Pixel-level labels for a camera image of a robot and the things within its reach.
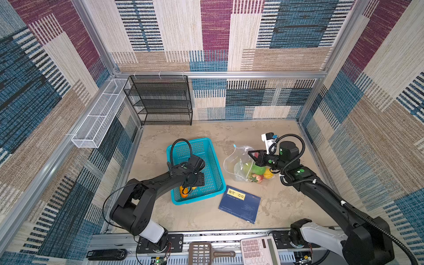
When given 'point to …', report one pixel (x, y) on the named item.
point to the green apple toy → (258, 170)
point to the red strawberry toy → (258, 178)
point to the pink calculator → (260, 250)
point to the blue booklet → (240, 203)
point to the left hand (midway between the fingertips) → (198, 179)
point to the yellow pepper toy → (194, 187)
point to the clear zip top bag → (241, 165)
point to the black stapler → (107, 254)
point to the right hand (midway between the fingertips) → (248, 155)
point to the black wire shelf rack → (160, 100)
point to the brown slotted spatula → (201, 253)
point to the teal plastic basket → (214, 183)
